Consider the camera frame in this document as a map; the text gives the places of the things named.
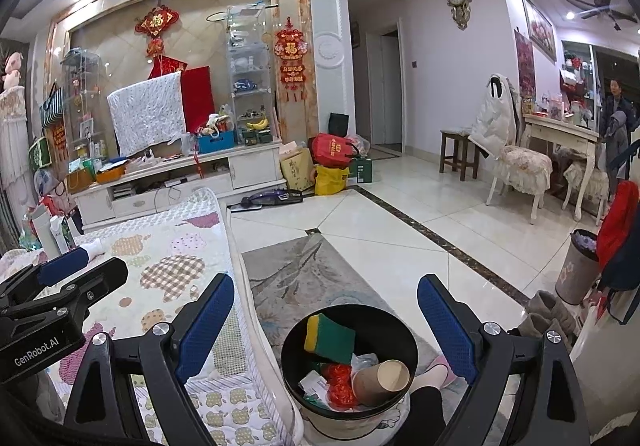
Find beige paper bag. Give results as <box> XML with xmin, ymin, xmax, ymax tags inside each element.
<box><xmin>280</xmin><ymin>146</ymin><xmax>317</xmax><ymax>192</ymax></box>

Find green gift bag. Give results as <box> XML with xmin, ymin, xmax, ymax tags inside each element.
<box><xmin>27</xmin><ymin>136</ymin><xmax>53</xmax><ymax>169</ymax></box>

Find green white carton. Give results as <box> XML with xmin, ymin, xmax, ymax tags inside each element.
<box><xmin>50</xmin><ymin>215</ymin><xmax>76</xmax><ymax>252</ymax></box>

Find white jacket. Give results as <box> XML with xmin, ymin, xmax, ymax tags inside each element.
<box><xmin>467</xmin><ymin>74</ymin><xmax>518</xmax><ymax>159</ymax></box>

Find grey plastic bottle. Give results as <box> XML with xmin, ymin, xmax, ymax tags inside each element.
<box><xmin>30</xmin><ymin>203</ymin><xmax>63</xmax><ymax>259</ymax></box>

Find pink slipper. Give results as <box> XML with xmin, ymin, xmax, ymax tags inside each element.
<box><xmin>417</xmin><ymin>361</ymin><xmax>458</xmax><ymax>389</ymax></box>

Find grey rug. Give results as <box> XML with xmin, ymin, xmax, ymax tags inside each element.
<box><xmin>241</xmin><ymin>232</ymin><xmax>531</xmax><ymax>377</ymax></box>

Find handheld vacuum cleaner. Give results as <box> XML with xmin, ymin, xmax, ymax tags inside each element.
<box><xmin>240</xmin><ymin>189</ymin><xmax>305</xmax><ymax>209</ymax></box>

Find orange packet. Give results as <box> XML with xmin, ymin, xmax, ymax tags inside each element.
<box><xmin>322</xmin><ymin>362</ymin><xmax>358</xmax><ymax>409</ymax></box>

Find black bag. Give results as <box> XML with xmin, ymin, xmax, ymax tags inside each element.
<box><xmin>328</xmin><ymin>112</ymin><xmax>350</xmax><ymax>138</ymax></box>

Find yellow bag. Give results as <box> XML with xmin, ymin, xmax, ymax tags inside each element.
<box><xmin>314</xmin><ymin>165</ymin><xmax>351</xmax><ymax>195</ymax></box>

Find white side table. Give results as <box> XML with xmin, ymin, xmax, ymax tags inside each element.
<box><xmin>522</xmin><ymin>112</ymin><xmax>601</xmax><ymax>222</ymax></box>

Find red hanging decoration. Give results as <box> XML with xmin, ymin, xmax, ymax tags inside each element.
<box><xmin>273</xmin><ymin>17</ymin><xmax>308</xmax><ymax>102</ymax></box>

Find ceiling fan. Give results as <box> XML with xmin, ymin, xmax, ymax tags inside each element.
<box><xmin>567</xmin><ymin>0</ymin><xmax>638</xmax><ymax>32</ymax></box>

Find red jacket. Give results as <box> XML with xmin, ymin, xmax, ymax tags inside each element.
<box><xmin>596</xmin><ymin>180</ymin><xmax>640</xmax><ymax>272</ymax></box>

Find pink plush toy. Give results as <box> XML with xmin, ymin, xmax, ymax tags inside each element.
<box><xmin>0</xmin><ymin>51</ymin><xmax>26</xmax><ymax>90</ymax></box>

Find white lace cover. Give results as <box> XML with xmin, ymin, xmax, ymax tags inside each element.
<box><xmin>0</xmin><ymin>86</ymin><xmax>38</xmax><ymax>212</ymax></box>

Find white TV cabinet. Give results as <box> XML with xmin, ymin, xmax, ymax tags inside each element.
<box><xmin>70</xmin><ymin>139</ymin><xmax>287</xmax><ymax>232</ymax></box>

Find framed wall painting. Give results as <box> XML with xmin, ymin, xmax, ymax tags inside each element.
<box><xmin>521</xmin><ymin>0</ymin><xmax>557</xmax><ymax>62</ymax></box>

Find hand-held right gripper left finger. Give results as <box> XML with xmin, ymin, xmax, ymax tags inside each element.
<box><xmin>62</xmin><ymin>273</ymin><xmax>236</xmax><ymax>446</ymax></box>

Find red cloth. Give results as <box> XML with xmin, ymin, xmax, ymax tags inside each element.
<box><xmin>180</xmin><ymin>66</ymin><xmax>216</xmax><ymax>134</ymax></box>

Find white quilt cover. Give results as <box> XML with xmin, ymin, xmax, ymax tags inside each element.
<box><xmin>106</xmin><ymin>73</ymin><xmax>187</xmax><ymax>157</ymax></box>

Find person's leg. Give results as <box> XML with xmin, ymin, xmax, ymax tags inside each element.
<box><xmin>395</xmin><ymin>386</ymin><xmax>446</xmax><ymax>446</ymax></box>

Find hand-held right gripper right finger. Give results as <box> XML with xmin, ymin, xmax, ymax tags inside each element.
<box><xmin>417</xmin><ymin>275</ymin><xmax>593</xmax><ymax>446</ymax></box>

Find white cushioned chair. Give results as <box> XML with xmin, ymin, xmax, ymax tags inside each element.
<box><xmin>562</xmin><ymin>161</ymin><xmax>611</xmax><ymax>227</ymax></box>

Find white blue yellow medicine box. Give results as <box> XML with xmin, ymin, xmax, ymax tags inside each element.
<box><xmin>299</xmin><ymin>371</ymin><xmax>331</xmax><ymax>399</ymax></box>

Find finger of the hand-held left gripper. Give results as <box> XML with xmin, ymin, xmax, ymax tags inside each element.
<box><xmin>0</xmin><ymin>256</ymin><xmax>130</xmax><ymax>323</ymax></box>
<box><xmin>0</xmin><ymin>246</ymin><xmax>91</xmax><ymax>303</ymax></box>

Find yellow green sponge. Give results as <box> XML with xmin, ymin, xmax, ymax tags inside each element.
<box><xmin>305</xmin><ymin>315</ymin><xmax>357</xmax><ymax>362</ymax></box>

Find wooden stool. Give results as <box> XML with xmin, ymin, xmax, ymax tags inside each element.
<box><xmin>439</xmin><ymin>129</ymin><xmax>481</xmax><ymax>181</ymax></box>

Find black trash bin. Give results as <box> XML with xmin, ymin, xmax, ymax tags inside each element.
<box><xmin>280</xmin><ymin>305</ymin><xmax>420</xmax><ymax>442</ymax></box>

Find floral waste bin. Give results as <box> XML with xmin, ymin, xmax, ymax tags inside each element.
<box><xmin>555</xmin><ymin>229</ymin><xmax>601</xmax><ymax>305</ymax></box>

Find white door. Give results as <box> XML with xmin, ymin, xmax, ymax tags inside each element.
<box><xmin>365</xmin><ymin>31</ymin><xmax>403</xmax><ymax>147</ymax></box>

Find striped bag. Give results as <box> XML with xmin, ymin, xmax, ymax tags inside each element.
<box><xmin>40</xmin><ymin>84</ymin><xmax>66</xmax><ymax>127</ymax></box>

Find red bag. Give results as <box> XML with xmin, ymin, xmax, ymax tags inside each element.
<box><xmin>310</xmin><ymin>133</ymin><xmax>357</xmax><ymax>169</ymax></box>

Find brown boots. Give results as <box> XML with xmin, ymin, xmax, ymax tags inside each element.
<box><xmin>517</xmin><ymin>290</ymin><xmax>581</xmax><ymax>342</ymax></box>

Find red wall poster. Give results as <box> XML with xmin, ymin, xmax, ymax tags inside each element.
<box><xmin>515</xmin><ymin>29</ymin><xmax>537</xmax><ymax>100</ymax></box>

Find brown paper cup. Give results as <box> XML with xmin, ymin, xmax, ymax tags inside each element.
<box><xmin>351</xmin><ymin>359</ymin><xmax>412</xmax><ymax>408</ymax></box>

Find red knot decoration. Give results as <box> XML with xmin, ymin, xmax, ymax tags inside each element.
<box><xmin>134</xmin><ymin>6</ymin><xmax>180</xmax><ymax>58</ymax></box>

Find orange box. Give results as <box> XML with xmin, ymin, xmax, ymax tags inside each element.
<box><xmin>95</xmin><ymin>163</ymin><xmax>128</xmax><ymax>184</ymax></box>

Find blue basket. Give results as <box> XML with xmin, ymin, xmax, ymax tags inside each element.
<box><xmin>197</xmin><ymin>129</ymin><xmax>236</xmax><ymax>154</ymax></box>

